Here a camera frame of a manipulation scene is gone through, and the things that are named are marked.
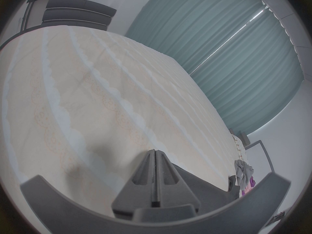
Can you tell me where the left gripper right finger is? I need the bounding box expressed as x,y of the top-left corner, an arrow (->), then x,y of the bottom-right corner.
156,150 -> 201,215

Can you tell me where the bed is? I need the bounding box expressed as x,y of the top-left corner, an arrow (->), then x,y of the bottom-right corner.
0,25 -> 276,219

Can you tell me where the white printed pillow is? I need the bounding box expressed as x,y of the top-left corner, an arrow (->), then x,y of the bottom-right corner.
230,133 -> 247,160

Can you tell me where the grey bedside table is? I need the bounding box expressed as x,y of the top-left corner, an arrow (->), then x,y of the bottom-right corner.
229,128 -> 249,146

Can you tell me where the pile of clothes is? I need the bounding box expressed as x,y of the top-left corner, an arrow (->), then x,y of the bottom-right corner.
240,176 -> 257,197

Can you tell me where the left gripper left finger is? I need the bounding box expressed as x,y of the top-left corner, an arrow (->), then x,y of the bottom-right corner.
112,150 -> 156,215

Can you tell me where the blue-green curtain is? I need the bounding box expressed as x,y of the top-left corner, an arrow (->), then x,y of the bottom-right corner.
124,0 -> 267,75
190,7 -> 305,134

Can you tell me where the grey garment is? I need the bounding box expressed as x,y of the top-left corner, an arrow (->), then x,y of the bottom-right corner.
234,159 -> 254,187

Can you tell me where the black chest of drawers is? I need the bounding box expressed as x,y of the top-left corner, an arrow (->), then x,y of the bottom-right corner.
23,0 -> 117,31

